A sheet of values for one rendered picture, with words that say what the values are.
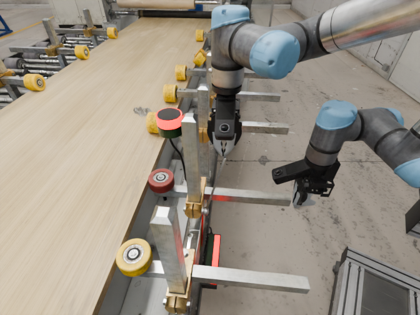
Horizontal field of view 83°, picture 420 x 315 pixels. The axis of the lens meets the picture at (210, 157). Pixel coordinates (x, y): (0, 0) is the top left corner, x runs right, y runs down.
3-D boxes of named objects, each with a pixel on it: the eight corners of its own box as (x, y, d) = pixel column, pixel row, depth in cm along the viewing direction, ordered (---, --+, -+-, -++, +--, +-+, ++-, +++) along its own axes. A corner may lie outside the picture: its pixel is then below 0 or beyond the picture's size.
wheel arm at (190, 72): (273, 77, 127) (274, 70, 125) (274, 79, 124) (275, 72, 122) (181, 73, 131) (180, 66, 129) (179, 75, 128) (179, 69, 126)
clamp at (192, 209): (206, 187, 83) (206, 176, 79) (201, 219, 72) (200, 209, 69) (190, 185, 83) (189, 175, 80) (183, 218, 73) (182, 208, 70)
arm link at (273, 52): (320, 27, 40) (273, 16, 47) (274, 38, 36) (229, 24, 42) (308, 73, 45) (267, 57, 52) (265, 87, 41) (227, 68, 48)
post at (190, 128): (202, 227, 86) (198, 111, 55) (200, 236, 84) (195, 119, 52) (192, 226, 87) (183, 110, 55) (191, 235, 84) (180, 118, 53)
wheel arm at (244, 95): (278, 99, 108) (280, 91, 106) (279, 102, 106) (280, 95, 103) (170, 94, 112) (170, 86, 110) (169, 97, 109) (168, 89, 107)
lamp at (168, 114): (189, 173, 70) (184, 108, 56) (185, 187, 66) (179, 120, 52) (170, 171, 71) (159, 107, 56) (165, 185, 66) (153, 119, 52)
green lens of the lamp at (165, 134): (185, 125, 59) (185, 117, 58) (180, 139, 55) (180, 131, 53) (162, 124, 60) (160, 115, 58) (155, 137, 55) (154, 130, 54)
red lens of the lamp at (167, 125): (184, 116, 58) (184, 108, 56) (180, 130, 53) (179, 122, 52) (160, 115, 58) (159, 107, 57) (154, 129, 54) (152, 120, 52)
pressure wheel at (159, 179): (179, 191, 84) (175, 167, 77) (174, 209, 78) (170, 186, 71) (157, 189, 85) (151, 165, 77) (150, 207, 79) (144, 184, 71)
